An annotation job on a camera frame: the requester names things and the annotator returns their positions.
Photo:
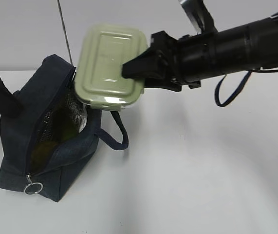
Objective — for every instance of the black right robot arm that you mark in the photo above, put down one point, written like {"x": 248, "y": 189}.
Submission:
{"x": 246, "y": 47}

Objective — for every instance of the green toy cucumber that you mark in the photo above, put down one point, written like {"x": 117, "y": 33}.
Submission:
{"x": 63, "y": 126}

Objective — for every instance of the dark blue lunch bag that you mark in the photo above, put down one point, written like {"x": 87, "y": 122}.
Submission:
{"x": 50, "y": 88}

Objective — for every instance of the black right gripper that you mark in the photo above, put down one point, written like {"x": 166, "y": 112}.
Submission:
{"x": 158, "y": 65}

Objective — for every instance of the green lid glass container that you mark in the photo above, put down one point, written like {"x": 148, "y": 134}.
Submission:
{"x": 98, "y": 81}

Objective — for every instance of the yellow toy pear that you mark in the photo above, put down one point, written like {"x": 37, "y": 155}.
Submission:
{"x": 41, "y": 154}

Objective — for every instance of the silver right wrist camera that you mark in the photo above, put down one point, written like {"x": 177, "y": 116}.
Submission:
{"x": 199, "y": 16}

